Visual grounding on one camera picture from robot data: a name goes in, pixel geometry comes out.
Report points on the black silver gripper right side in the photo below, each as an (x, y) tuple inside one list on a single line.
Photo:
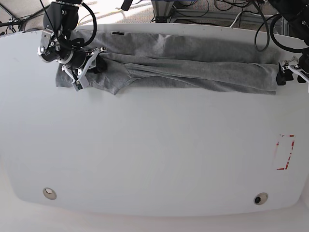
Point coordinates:
[(74, 59)]

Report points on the black silver gripper left side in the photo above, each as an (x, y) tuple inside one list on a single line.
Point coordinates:
[(297, 66)]

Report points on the grey T-shirt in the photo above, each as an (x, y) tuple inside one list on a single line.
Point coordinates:
[(181, 61)]

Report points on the red tape rectangle marker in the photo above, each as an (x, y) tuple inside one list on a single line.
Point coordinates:
[(283, 151)]

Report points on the black tripod legs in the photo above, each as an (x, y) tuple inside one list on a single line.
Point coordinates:
[(28, 12)]

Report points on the right table grommet hole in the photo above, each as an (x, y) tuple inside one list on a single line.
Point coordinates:
[(260, 198)]

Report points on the table grommet hole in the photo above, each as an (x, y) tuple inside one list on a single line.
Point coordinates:
[(49, 193), (260, 198)]

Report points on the left table grommet hole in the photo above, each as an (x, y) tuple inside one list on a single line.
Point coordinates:
[(49, 193)]

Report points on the wrist camera board right side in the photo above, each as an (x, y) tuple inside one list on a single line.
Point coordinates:
[(80, 83)]

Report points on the aluminium frame stand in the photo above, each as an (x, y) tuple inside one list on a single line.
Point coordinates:
[(163, 11)]

